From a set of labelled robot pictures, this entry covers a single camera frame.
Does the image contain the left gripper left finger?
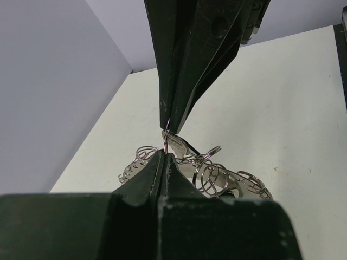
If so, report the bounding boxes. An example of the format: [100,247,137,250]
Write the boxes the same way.
[1,151,165,259]

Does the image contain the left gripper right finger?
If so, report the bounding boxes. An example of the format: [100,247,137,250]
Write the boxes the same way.
[158,154,301,259]

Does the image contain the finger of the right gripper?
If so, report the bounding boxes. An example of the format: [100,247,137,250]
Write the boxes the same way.
[144,1,198,130]

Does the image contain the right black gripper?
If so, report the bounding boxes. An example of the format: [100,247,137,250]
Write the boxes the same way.
[172,0,271,133]

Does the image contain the large metal keyring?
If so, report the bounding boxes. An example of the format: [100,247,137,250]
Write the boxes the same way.
[118,145,274,200]

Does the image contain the black tag key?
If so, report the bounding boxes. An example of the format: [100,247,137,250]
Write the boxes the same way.
[162,119,201,159]

